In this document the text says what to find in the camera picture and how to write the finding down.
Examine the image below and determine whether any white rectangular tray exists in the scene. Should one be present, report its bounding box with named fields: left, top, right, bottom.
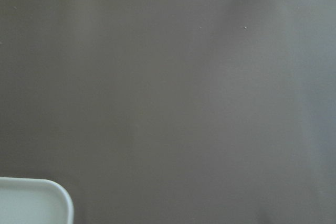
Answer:
left=1, top=177, right=74, bottom=223

